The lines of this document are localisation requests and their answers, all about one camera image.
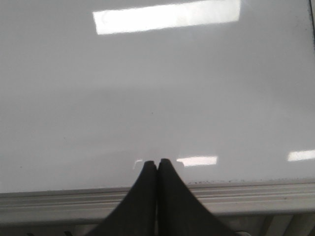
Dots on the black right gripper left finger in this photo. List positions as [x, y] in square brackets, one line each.
[135, 214]

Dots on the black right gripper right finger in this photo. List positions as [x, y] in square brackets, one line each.
[179, 212]

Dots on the white whiteboard with aluminium frame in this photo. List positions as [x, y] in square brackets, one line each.
[91, 89]

